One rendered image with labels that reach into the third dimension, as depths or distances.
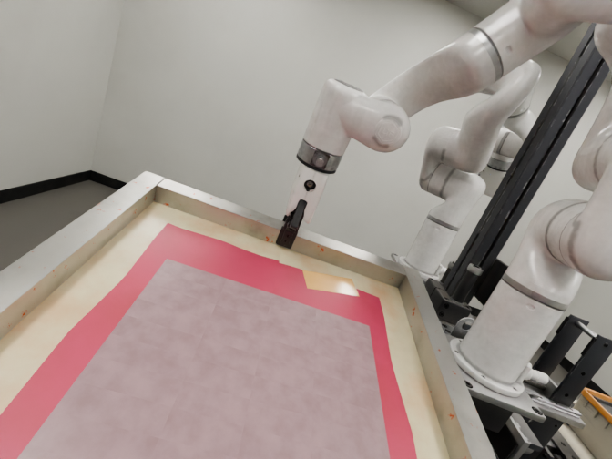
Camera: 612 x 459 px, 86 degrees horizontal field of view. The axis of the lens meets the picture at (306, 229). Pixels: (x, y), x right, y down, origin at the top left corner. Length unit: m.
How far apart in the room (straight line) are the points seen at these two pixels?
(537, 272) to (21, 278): 0.66
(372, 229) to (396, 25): 2.14
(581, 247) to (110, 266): 0.61
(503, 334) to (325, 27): 3.51
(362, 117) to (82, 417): 0.49
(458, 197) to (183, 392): 0.80
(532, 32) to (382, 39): 3.36
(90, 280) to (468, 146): 0.81
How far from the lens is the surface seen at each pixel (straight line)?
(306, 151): 0.56
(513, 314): 0.61
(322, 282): 0.61
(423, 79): 0.63
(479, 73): 0.57
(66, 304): 0.48
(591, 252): 0.53
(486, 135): 0.90
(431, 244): 0.99
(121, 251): 0.55
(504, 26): 0.58
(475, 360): 0.64
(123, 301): 0.48
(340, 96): 0.53
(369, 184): 3.87
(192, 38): 3.95
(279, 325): 0.50
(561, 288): 0.62
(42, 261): 0.48
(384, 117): 0.53
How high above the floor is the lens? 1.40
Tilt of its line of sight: 16 degrees down
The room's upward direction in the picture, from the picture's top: 22 degrees clockwise
